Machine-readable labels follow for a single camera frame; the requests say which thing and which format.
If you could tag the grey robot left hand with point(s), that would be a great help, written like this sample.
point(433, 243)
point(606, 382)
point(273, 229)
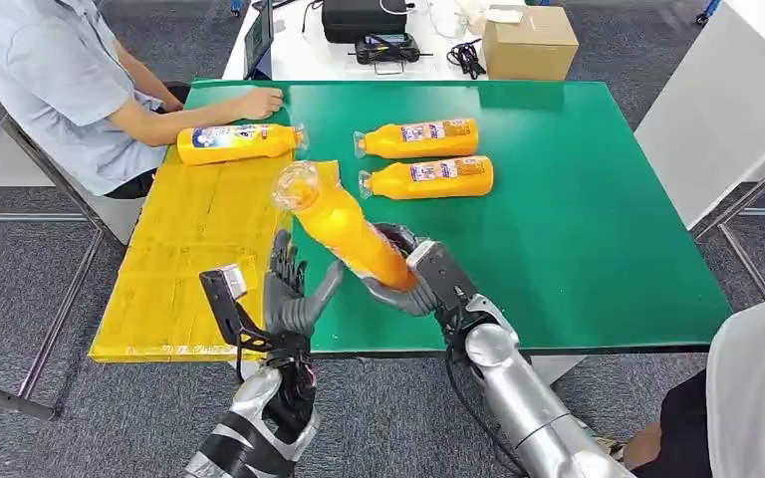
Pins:
point(287, 307)

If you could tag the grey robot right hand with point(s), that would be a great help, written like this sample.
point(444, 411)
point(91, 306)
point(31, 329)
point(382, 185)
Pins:
point(409, 303)

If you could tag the orange drink bottle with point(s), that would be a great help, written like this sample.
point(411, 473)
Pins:
point(237, 148)
point(389, 140)
point(396, 181)
point(343, 227)

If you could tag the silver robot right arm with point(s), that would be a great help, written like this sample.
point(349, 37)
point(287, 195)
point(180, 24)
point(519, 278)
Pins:
point(528, 402)

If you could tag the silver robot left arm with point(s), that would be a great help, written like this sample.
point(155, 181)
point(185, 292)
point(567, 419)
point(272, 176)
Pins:
point(250, 409)

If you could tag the yellow plastic sheet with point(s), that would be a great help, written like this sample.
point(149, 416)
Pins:
point(184, 264)

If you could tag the white table leg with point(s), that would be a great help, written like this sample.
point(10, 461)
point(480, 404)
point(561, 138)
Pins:
point(554, 368)

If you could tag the green table mat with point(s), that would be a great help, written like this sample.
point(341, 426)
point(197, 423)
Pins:
point(587, 218)

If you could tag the person's pale sneaker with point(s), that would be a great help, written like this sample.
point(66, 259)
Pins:
point(612, 448)

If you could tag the white desk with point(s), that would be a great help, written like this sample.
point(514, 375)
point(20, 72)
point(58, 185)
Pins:
point(316, 56)

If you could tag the black handheld controller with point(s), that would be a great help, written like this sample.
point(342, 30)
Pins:
point(388, 49)

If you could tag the brown cardboard box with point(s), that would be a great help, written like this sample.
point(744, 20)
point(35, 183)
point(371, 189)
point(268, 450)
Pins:
point(528, 49)

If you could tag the clear plastic bag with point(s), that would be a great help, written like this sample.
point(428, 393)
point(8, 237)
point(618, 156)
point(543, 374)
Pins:
point(448, 20)

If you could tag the black carrying case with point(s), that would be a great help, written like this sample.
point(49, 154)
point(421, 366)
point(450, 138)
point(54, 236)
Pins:
point(363, 20)

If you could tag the seated person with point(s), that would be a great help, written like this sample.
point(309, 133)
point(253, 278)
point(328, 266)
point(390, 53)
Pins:
point(52, 72)

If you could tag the standing person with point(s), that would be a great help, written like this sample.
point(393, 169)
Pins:
point(759, 396)

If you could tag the white side table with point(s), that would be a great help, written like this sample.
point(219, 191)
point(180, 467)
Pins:
point(725, 112)

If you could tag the blue chair base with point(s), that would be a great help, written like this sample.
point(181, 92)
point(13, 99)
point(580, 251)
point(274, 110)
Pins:
point(709, 12)

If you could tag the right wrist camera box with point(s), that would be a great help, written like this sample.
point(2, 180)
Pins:
point(445, 274)

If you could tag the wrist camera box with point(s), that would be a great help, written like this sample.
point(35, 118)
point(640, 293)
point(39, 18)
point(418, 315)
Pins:
point(224, 307)
point(445, 274)

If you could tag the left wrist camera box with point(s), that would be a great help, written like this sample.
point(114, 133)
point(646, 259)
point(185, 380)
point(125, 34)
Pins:
point(224, 307)

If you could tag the grey metal frame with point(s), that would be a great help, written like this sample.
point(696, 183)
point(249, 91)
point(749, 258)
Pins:
point(66, 310)

